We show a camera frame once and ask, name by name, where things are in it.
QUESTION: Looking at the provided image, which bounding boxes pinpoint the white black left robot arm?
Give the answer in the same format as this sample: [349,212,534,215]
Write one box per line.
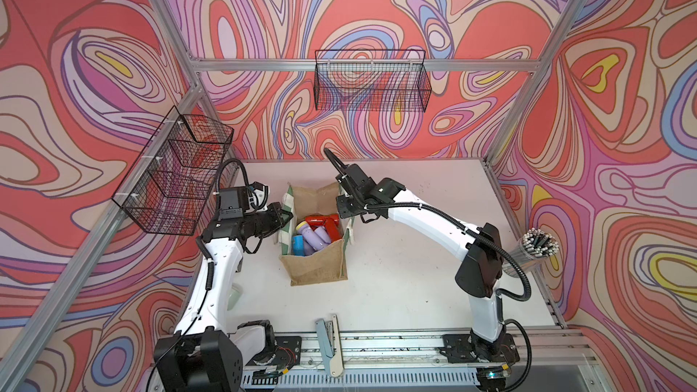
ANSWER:
[150,203,293,391]

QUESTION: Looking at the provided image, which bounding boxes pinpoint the blue flashlight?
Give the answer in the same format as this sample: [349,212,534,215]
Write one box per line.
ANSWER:
[292,235,305,257]

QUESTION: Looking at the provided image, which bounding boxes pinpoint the metal cup of pencils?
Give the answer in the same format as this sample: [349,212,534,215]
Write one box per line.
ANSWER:
[508,228,561,273]

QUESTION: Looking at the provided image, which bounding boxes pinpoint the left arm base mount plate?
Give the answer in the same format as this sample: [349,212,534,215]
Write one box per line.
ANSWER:
[267,335,302,369]

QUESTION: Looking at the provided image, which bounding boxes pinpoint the long purple flashlight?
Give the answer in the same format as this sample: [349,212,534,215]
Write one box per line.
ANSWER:
[296,221,328,252]

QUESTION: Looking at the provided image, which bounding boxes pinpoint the black wire basket left wall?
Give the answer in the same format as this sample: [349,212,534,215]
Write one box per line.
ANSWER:
[112,107,234,236]

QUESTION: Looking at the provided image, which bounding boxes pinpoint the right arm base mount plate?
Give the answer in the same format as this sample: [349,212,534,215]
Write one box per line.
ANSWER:
[439,331,520,365]

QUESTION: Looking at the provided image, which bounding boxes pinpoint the red flashlight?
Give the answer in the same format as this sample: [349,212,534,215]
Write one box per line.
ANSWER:
[324,216,342,243]
[304,213,341,228]

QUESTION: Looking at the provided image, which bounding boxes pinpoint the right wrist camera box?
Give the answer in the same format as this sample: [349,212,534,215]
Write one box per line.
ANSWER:
[337,163,377,198]

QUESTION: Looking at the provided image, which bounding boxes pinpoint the black wire basket wall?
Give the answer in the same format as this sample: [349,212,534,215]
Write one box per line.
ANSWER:
[313,48,432,113]
[112,107,234,236]

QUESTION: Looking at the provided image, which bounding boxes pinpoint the blue beige stapler tool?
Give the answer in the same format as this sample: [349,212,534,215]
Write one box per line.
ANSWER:
[315,314,344,377]

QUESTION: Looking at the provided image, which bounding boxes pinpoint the black wire basket back wall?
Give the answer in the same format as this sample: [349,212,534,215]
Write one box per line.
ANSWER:
[313,48,432,113]

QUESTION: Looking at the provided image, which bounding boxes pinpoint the red flashlight bottom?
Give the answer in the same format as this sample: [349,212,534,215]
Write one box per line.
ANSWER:
[324,216,342,243]

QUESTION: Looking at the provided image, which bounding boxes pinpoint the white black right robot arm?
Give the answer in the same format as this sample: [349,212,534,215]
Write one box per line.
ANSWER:
[324,149,532,362]

